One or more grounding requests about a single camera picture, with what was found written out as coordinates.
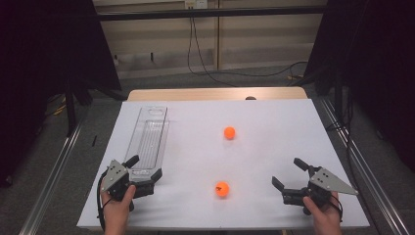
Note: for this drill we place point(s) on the white table board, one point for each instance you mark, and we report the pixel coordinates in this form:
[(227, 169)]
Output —
[(261, 156)]

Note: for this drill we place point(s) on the small black floor object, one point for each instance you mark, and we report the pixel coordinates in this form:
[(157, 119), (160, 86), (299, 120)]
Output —
[(94, 140)]

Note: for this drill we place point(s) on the black curtain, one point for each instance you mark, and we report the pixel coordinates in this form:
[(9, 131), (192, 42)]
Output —
[(375, 65), (39, 65)]

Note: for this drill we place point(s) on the clear plastic tray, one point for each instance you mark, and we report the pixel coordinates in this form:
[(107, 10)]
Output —
[(148, 137)]

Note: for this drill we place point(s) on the person's right hand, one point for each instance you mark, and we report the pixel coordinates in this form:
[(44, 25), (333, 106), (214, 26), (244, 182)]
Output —
[(324, 218)]

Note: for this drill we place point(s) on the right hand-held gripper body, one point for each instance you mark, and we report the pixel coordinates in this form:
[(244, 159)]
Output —
[(326, 182)]

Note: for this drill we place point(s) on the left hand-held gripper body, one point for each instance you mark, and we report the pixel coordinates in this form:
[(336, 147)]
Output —
[(115, 173)]

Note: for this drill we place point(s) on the white wall socket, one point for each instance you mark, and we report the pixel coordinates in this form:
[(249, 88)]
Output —
[(195, 4)]

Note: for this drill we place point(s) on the black metal stand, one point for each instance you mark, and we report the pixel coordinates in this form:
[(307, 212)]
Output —
[(70, 111)]

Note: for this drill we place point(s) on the metal floor rail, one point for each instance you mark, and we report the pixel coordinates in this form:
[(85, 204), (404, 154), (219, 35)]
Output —
[(368, 169), (49, 186)]

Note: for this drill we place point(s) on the plain orange ball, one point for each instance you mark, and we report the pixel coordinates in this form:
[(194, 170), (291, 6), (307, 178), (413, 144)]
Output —
[(229, 132)]

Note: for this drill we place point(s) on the black horizontal bar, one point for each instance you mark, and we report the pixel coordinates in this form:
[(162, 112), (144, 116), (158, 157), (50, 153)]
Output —
[(212, 13)]

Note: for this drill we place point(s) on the person's left hand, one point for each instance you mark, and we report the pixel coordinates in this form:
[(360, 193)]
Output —
[(115, 212)]

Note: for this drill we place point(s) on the orange ball with dark mark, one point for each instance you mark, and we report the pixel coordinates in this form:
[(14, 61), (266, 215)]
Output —
[(222, 189)]

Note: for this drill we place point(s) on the dark round knob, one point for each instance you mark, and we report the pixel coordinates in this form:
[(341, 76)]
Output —
[(250, 98)]

